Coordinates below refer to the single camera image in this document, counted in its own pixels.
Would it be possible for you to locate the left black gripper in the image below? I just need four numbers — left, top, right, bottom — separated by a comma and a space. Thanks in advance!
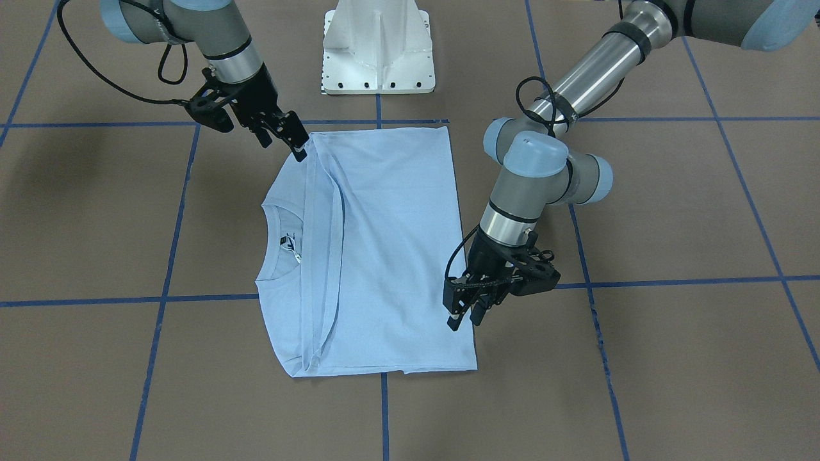
443, 225, 536, 332

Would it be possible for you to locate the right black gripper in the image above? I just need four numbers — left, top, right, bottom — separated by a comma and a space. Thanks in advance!
234, 64, 309, 161

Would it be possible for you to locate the light blue t-shirt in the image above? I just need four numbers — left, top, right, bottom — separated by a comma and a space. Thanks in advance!
256, 127, 477, 378

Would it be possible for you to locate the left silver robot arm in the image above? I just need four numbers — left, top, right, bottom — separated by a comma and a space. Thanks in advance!
443, 1, 818, 332

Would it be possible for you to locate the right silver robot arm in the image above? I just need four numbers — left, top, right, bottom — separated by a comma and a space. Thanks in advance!
99, 1, 309, 161

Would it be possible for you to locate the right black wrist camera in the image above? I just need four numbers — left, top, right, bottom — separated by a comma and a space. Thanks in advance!
185, 67, 246, 133

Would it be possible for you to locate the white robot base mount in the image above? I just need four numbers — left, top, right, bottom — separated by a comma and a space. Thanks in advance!
320, 1, 436, 95

